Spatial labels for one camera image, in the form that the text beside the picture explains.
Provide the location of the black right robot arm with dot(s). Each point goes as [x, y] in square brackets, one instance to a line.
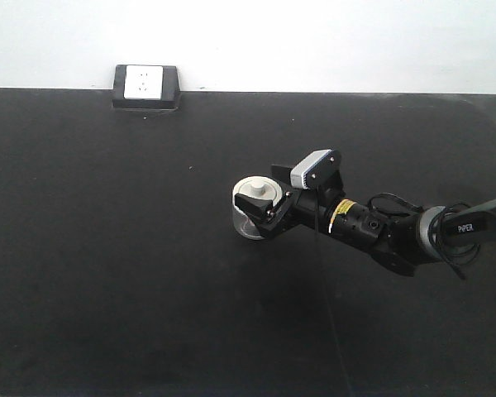
[399, 241]

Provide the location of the glass jar with white lid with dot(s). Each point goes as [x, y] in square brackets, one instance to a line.
[257, 187]

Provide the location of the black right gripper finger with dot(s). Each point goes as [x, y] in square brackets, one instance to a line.
[281, 172]
[258, 211]

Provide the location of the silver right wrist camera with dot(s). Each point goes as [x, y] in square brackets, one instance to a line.
[315, 169]

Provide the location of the white socket on black box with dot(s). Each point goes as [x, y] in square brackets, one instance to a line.
[146, 88]

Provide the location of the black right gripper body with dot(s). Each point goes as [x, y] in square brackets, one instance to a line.
[309, 208]

